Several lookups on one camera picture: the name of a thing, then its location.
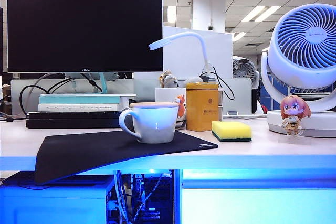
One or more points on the white background fan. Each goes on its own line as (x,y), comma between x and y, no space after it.
(243,69)

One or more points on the white desk fan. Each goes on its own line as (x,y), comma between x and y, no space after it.
(288,58)

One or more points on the white book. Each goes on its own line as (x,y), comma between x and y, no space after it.
(78,107)

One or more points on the white computer case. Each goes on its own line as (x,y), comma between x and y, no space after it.
(52,205)

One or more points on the black Corsair mouse pad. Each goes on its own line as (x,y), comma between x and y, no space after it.
(92,150)

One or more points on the light teal monitor stand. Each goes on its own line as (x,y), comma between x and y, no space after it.
(103,85)

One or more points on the small orange fox figurine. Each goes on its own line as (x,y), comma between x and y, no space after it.
(181,102)

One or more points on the silver flat panel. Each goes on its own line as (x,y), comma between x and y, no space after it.
(239,98)

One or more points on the white ceramic mug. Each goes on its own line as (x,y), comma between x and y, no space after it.
(155,127)

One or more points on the grey mini drawer organizer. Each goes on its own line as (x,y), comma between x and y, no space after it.
(221,103)

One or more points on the black flat case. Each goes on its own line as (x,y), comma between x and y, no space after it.
(65,124)
(73,115)

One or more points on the stack of books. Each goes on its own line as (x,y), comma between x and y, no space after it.
(126,87)

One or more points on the white office partition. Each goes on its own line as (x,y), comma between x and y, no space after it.
(183,58)

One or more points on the grey soft toy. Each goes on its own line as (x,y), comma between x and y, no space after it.
(193,80)

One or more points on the yellow tea tin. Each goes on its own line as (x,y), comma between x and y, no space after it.
(201,108)

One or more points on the open black computer chassis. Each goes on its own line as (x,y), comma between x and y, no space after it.
(160,197)

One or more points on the yellow green cleaning sponge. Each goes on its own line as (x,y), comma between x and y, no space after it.
(231,128)

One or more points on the black AOC computer monitor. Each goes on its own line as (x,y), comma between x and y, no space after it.
(84,24)

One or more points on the white flexible desk lamp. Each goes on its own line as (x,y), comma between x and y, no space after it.
(200,37)

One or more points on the beige plush animal toy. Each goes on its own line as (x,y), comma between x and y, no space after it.
(171,81)

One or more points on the orange-haired anime girl figurine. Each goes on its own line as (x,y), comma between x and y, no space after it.
(293,108)

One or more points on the teal book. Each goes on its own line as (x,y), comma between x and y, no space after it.
(78,100)

